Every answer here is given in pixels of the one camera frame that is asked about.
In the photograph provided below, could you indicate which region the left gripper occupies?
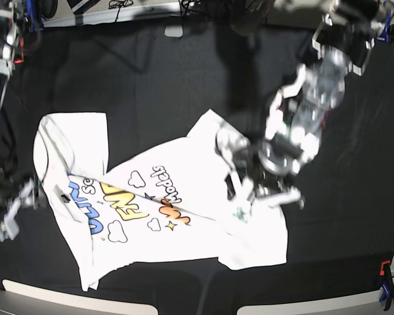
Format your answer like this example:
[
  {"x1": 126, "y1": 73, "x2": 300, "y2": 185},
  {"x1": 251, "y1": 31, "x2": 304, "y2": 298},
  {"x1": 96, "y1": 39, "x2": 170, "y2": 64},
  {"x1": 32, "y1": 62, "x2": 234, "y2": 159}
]
[{"x1": 216, "y1": 129, "x2": 302, "y2": 191}]

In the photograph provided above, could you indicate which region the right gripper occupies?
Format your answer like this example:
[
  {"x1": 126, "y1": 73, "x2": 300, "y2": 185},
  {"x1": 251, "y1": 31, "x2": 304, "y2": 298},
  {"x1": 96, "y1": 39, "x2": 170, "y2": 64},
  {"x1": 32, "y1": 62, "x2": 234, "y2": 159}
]
[{"x1": 0, "y1": 167, "x2": 41, "y2": 213}]

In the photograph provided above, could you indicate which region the white printed t-shirt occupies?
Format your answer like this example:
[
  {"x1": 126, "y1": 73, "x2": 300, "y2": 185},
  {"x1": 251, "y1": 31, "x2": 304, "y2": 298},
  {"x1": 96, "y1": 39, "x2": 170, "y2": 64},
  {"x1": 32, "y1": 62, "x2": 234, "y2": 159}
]
[{"x1": 33, "y1": 110, "x2": 288, "y2": 291}]

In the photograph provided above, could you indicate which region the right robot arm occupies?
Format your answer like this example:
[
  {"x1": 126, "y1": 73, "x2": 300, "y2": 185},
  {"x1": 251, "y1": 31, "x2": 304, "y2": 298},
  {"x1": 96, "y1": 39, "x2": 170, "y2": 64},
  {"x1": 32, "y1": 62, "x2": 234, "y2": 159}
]
[{"x1": 0, "y1": 1, "x2": 42, "y2": 211}]

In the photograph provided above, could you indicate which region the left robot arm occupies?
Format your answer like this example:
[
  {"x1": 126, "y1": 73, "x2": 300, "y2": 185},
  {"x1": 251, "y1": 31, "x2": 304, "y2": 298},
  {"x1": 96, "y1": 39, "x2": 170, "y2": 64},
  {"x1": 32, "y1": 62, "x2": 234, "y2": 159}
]
[{"x1": 216, "y1": 1, "x2": 394, "y2": 200}]

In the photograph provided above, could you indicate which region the black table cloth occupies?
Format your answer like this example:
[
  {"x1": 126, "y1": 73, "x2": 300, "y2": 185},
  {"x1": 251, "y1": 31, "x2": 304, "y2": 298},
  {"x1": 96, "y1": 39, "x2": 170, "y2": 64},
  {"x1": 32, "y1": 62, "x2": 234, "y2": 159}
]
[{"x1": 3, "y1": 19, "x2": 394, "y2": 314}]

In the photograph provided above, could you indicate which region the grey tape patch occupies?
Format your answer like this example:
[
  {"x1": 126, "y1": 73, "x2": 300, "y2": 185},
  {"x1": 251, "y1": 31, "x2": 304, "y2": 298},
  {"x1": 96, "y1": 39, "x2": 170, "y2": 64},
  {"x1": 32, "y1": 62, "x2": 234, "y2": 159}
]
[{"x1": 164, "y1": 26, "x2": 183, "y2": 38}]

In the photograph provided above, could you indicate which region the red blue clamp bottom right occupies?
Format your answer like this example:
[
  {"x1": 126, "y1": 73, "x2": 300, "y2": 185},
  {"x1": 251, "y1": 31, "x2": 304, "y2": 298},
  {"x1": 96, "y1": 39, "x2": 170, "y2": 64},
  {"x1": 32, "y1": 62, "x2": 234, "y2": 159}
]
[{"x1": 379, "y1": 260, "x2": 394, "y2": 311}]

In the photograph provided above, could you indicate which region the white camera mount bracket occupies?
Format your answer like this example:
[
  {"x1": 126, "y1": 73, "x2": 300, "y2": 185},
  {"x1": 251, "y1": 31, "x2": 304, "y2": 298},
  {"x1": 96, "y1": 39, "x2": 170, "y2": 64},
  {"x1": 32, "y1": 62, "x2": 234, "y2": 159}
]
[{"x1": 225, "y1": 172, "x2": 305, "y2": 209}]

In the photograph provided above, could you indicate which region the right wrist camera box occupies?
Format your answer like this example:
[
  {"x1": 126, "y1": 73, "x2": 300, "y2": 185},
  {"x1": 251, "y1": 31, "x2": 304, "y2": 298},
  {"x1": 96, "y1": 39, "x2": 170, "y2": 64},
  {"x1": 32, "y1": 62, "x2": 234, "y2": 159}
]
[{"x1": 0, "y1": 215, "x2": 19, "y2": 242}]

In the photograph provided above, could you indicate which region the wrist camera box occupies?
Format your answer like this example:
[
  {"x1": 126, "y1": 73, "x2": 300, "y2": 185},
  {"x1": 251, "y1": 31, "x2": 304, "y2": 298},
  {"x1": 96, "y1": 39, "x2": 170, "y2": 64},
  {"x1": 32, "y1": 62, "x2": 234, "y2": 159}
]
[
  {"x1": 0, "y1": 215, "x2": 19, "y2": 242},
  {"x1": 231, "y1": 196, "x2": 253, "y2": 223}
]

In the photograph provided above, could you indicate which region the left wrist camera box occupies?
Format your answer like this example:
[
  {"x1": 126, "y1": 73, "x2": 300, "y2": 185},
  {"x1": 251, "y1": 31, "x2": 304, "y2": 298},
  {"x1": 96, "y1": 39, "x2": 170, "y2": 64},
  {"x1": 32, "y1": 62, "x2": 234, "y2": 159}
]
[{"x1": 231, "y1": 196, "x2": 253, "y2": 223}]

